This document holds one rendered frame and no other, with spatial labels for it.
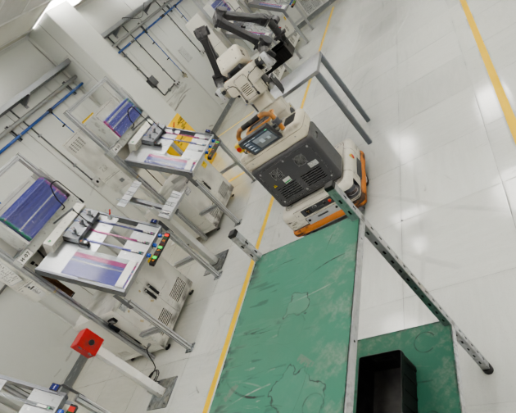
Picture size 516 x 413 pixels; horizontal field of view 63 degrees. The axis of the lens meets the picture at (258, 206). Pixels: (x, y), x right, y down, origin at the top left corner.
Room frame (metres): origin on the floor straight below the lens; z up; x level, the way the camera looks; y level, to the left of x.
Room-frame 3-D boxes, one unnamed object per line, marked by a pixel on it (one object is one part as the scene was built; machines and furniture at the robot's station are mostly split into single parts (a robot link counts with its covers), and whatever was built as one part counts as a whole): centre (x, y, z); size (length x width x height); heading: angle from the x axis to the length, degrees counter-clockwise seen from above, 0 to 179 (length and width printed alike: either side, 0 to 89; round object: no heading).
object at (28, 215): (3.55, 1.28, 1.52); 0.51 x 0.13 x 0.27; 142
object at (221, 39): (7.50, -1.69, 0.95); 1.36 x 0.82 x 1.90; 52
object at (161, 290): (3.58, 1.41, 0.31); 0.70 x 0.65 x 0.62; 142
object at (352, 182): (2.96, -0.48, 0.16); 0.67 x 0.64 x 0.25; 146
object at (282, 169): (2.89, -0.43, 0.59); 0.55 x 0.34 x 0.83; 56
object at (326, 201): (2.68, -0.32, 0.23); 0.41 x 0.02 x 0.08; 56
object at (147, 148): (4.62, 0.36, 0.65); 1.01 x 0.73 x 1.29; 52
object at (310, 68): (3.61, -0.92, 0.40); 0.70 x 0.45 x 0.80; 56
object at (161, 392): (2.73, 1.49, 0.39); 0.24 x 0.24 x 0.78; 52
